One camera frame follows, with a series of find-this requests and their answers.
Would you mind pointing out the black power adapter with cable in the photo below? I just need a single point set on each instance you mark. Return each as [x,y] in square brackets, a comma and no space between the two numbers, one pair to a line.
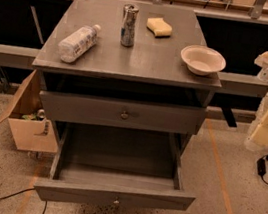
[261,167]

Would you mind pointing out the white paper bowl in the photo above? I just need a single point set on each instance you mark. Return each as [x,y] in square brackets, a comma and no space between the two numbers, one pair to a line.
[202,60]

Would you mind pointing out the grey wooden cabinet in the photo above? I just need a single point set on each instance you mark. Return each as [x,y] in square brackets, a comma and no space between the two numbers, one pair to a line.
[150,71]

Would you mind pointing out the closed grey upper drawer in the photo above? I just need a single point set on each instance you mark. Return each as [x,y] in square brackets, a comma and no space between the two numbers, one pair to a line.
[96,110]

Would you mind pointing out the clear plastic water bottle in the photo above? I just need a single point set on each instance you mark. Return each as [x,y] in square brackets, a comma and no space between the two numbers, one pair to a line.
[72,47]

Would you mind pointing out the cardboard box on floor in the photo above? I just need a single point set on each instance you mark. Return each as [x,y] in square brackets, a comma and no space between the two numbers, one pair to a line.
[30,128]

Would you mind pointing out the silver redbull can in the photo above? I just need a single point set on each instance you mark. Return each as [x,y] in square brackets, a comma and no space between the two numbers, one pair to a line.
[130,13]

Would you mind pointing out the yellow sponge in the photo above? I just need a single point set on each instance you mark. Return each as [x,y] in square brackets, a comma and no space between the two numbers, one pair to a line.
[159,27]

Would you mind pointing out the open grey lower drawer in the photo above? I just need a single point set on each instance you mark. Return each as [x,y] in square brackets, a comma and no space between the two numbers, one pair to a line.
[116,166]

